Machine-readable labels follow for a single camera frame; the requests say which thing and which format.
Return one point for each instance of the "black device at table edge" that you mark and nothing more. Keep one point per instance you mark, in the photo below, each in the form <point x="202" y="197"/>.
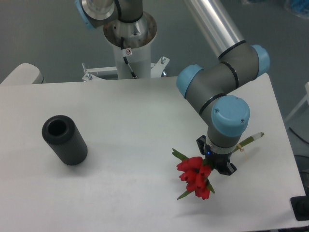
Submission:
<point x="300" y="206"/>

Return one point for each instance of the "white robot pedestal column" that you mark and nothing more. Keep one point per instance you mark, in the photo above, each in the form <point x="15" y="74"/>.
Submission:
<point x="131" y="44"/>

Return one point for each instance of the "blue patterned object top right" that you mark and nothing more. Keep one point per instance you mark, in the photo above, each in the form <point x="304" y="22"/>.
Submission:
<point x="299" y="8"/>

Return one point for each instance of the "red tulip bouquet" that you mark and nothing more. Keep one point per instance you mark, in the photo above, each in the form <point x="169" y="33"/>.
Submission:
<point x="196" y="170"/>

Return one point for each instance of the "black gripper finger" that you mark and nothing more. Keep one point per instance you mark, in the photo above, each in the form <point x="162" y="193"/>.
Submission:
<point x="227" y="168"/>
<point x="201" y="143"/>

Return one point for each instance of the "black ribbed cylindrical vase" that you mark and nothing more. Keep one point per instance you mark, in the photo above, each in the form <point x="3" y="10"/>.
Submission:
<point x="62" y="135"/>

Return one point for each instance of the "white frame at right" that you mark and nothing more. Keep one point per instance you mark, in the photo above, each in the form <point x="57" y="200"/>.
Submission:
<point x="299" y="109"/>

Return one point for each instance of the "white pedestal base frame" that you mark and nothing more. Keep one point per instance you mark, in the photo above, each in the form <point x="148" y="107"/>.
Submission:
<point x="110" y="73"/>

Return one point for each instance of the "white rounded chair back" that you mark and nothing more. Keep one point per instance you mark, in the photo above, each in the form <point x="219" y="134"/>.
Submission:
<point x="24" y="74"/>

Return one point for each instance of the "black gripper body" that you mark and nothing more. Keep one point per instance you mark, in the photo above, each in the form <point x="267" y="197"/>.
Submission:
<point x="216" y="158"/>

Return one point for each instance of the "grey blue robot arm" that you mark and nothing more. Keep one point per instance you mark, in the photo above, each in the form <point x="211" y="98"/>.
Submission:
<point x="208" y="91"/>

